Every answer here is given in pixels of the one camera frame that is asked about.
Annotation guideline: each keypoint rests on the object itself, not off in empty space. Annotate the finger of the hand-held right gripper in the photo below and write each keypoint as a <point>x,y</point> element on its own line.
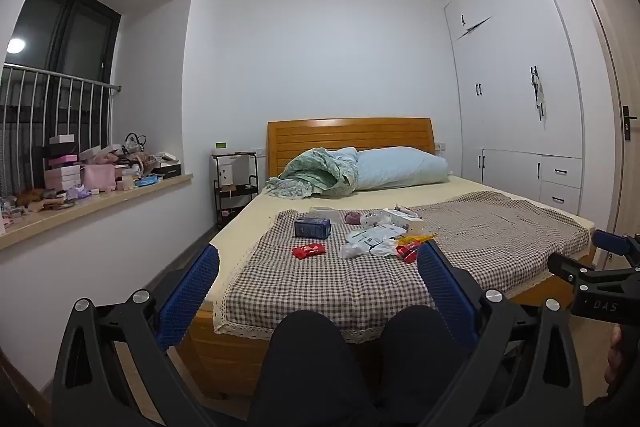
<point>612,243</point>
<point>567,267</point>

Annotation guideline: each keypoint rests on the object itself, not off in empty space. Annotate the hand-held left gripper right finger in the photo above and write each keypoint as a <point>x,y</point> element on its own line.
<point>445,287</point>

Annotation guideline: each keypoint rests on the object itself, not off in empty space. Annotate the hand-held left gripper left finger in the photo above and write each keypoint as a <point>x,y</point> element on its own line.
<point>190,292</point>

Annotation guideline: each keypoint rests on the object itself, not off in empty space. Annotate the yellow snack wrapper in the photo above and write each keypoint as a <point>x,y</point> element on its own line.
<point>417,238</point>

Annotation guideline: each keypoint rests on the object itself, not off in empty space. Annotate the white milk carton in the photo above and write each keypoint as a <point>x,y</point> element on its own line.
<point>405,221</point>

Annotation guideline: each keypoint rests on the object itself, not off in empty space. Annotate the person's right hand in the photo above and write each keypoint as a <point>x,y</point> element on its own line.
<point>625,352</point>

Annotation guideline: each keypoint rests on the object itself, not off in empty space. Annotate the crumpled red wrapper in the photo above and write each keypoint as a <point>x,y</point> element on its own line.
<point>407,252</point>

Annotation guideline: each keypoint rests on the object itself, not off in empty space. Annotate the person's right leg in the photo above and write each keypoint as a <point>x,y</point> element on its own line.
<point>415,367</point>

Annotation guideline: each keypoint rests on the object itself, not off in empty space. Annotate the person's leg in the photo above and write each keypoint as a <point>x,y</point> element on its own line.
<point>310,372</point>
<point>415,367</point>

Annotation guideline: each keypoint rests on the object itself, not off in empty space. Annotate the pale yellow bed sheet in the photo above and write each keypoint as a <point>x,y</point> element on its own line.
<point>240,222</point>

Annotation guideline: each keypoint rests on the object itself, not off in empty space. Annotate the white printed plastic bag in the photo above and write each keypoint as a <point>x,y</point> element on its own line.
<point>372,234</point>

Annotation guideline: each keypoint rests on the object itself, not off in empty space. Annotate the crumpled white plastic bag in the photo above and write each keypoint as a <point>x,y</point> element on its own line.
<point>360,250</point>

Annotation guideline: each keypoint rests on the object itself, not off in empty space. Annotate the black trolley rack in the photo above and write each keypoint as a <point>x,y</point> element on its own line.
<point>216,187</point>

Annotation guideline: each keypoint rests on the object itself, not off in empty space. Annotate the purple sweet potato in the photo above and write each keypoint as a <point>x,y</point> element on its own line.
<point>352,218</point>

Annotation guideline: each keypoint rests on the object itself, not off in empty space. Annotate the blue packet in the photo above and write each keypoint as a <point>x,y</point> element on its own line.
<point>147,181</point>

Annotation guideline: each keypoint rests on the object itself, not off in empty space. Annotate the brown checked blanket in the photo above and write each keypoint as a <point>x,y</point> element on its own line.
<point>325,287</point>

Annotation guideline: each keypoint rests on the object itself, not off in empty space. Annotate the white cylindrical device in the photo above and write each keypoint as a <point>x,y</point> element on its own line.
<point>226,175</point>

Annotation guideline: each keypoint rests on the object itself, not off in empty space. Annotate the black flat box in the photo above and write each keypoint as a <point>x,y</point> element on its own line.
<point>167,168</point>

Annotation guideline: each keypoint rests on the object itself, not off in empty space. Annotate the light blue pillow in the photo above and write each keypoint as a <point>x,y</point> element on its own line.
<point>400,169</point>

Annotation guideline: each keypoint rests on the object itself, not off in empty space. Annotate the small red wrapper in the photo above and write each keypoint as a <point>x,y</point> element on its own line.
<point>309,251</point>

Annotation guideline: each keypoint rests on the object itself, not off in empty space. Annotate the white jar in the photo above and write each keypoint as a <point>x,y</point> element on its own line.
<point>128,182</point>

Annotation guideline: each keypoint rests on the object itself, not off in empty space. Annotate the dark blue box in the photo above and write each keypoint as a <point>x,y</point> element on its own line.
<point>312,228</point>

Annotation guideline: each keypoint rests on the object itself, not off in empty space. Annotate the clear plastic packaging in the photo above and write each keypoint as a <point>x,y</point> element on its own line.
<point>327,212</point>

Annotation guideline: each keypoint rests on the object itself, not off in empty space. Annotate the person's left leg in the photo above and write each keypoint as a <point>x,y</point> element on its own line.
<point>310,372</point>

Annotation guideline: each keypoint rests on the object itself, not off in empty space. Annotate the pink paper bag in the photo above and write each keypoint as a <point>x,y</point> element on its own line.
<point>99,177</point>

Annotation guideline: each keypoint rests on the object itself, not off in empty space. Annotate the hanging fabric ornament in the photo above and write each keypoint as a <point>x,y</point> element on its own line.
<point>539,92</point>

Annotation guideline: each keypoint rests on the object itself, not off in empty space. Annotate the green floral quilt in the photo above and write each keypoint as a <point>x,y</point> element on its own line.
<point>310,172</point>

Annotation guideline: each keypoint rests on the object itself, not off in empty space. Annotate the wooden headboard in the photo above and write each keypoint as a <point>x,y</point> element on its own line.
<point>350,142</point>

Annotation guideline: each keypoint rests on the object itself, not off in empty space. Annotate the brown plush toy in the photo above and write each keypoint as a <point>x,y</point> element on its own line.
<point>35,198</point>

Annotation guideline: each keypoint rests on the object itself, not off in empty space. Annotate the white flat box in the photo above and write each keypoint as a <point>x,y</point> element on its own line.
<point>61,139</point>

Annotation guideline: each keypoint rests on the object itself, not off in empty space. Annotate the light wooden door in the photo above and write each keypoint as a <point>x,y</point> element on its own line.
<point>610,32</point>

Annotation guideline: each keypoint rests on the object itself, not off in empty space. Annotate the white wardrobe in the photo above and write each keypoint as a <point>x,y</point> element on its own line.
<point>500,57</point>

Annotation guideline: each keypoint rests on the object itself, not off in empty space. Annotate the metal window railing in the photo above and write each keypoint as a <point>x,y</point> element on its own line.
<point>60,78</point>

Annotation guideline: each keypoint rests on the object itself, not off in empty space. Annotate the dark window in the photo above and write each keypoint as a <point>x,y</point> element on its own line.
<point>75,37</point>

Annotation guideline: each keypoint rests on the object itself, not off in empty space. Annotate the white wall socket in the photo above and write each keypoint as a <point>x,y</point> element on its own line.
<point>440,148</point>

